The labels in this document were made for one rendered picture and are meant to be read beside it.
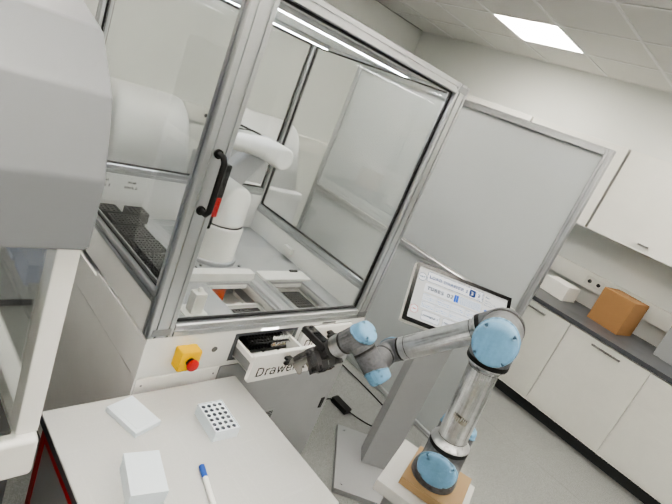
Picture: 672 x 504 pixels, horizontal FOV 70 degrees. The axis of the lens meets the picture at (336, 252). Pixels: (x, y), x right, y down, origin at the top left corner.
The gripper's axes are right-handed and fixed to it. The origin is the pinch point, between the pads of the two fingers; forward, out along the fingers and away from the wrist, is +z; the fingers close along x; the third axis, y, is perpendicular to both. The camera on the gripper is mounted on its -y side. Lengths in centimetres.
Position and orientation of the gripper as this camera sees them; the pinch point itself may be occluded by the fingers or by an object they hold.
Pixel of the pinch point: (294, 360)
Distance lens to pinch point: 172.0
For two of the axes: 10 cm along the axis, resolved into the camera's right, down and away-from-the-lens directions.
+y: 3.1, 8.9, -3.3
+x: 6.7, 0.3, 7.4
